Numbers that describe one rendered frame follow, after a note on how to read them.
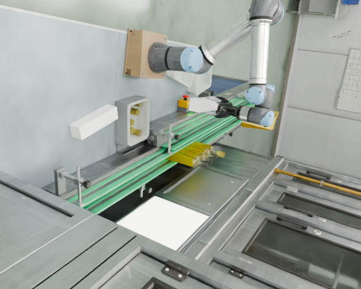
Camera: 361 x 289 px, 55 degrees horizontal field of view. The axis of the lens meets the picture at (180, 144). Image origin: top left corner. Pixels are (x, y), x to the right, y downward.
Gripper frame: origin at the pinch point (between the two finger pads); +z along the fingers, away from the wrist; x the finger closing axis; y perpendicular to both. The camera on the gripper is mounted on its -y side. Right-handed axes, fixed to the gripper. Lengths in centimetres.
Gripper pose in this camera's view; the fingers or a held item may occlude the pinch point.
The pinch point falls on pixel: (207, 104)
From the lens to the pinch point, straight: 184.0
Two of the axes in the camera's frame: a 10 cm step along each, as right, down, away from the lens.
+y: -5.0, 1.4, -8.5
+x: -1.5, 9.6, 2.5
